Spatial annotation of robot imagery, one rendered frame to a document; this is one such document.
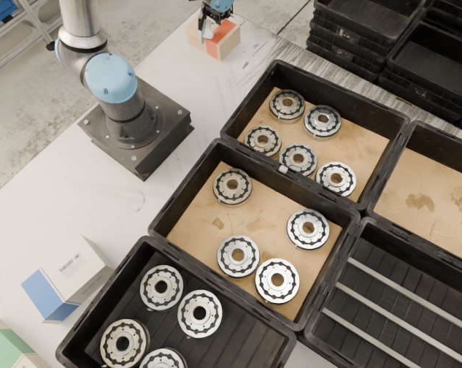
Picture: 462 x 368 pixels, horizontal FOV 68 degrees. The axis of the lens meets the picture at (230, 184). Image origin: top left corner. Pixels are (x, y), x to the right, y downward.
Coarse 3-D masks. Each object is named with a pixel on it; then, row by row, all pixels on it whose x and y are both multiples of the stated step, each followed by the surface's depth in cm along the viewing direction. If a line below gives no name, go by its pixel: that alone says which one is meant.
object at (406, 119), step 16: (272, 64) 96; (288, 64) 96; (320, 80) 93; (352, 96) 91; (240, 112) 90; (400, 112) 87; (224, 128) 88; (272, 160) 84; (384, 160) 82; (304, 176) 82; (336, 192) 80; (368, 192) 79
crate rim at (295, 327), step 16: (224, 144) 86; (256, 160) 84; (192, 176) 83; (288, 176) 82; (176, 192) 82; (320, 192) 80; (352, 208) 78; (352, 224) 76; (160, 240) 77; (192, 256) 75; (336, 256) 74; (208, 272) 74; (240, 288) 72; (320, 288) 71; (256, 304) 70; (288, 320) 69; (304, 320) 69
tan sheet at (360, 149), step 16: (256, 112) 102; (304, 112) 101; (288, 128) 99; (352, 128) 98; (288, 144) 97; (320, 144) 96; (336, 144) 96; (352, 144) 96; (368, 144) 95; (384, 144) 95; (320, 160) 94; (336, 160) 94; (352, 160) 94; (368, 160) 93; (368, 176) 92
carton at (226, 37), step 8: (192, 24) 125; (216, 24) 125; (224, 24) 124; (232, 24) 124; (192, 32) 124; (216, 32) 123; (224, 32) 123; (232, 32) 123; (192, 40) 128; (208, 40) 122; (216, 40) 121; (224, 40) 121; (232, 40) 125; (200, 48) 129; (208, 48) 126; (216, 48) 122; (224, 48) 124; (232, 48) 128; (216, 56) 126; (224, 56) 127
